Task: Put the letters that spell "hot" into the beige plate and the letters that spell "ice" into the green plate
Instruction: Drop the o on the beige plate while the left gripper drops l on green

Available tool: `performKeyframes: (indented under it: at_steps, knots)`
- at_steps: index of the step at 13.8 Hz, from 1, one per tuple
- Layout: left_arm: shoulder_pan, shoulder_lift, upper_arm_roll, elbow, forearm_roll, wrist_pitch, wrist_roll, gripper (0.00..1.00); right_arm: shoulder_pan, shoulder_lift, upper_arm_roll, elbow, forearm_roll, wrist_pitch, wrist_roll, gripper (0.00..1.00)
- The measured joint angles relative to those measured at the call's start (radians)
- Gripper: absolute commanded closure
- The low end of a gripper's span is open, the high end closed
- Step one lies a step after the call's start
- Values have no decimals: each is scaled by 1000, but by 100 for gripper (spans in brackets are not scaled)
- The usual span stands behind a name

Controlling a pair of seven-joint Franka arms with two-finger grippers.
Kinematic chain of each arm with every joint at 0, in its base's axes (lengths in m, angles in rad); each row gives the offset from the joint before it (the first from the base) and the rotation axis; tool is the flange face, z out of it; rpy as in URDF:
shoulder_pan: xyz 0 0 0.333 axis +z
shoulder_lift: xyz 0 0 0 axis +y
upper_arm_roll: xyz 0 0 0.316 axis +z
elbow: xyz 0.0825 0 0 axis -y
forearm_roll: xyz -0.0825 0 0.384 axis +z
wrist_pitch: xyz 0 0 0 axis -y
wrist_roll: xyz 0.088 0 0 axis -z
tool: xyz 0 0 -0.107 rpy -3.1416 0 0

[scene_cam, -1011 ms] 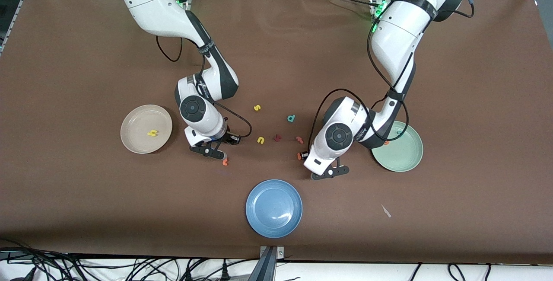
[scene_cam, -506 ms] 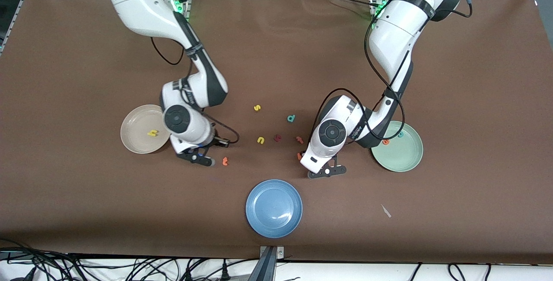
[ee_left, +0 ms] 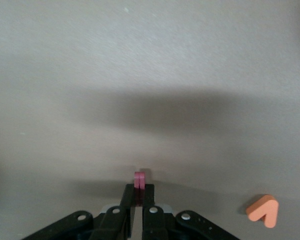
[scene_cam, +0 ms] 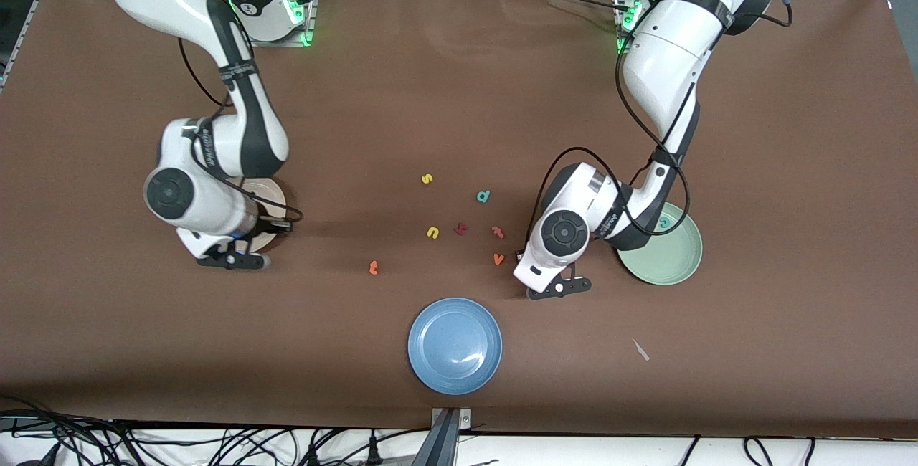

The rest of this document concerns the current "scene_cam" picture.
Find beige round plate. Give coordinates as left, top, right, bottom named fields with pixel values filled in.
left=228, top=176, right=288, bottom=253

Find blue round plate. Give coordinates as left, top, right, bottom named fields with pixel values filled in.
left=407, top=298, right=503, bottom=396

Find pale green round plate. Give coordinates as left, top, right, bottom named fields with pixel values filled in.
left=617, top=200, right=704, bottom=287

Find brown table cover sheet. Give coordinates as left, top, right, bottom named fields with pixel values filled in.
left=0, top=0, right=918, bottom=439

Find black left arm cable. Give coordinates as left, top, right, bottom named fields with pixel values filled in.
left=529, top=0, right=793, bottom=241

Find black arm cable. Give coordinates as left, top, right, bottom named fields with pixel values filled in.
left=529, top=0, right=793, bottom=241
left=178, top=36, right=304, bottom=223

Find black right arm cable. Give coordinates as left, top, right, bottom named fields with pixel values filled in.
left=178, top=36, right=304, bottom=223

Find metal front camera mount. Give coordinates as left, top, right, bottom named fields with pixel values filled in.
left=412, top=407, right=474, bottom=466

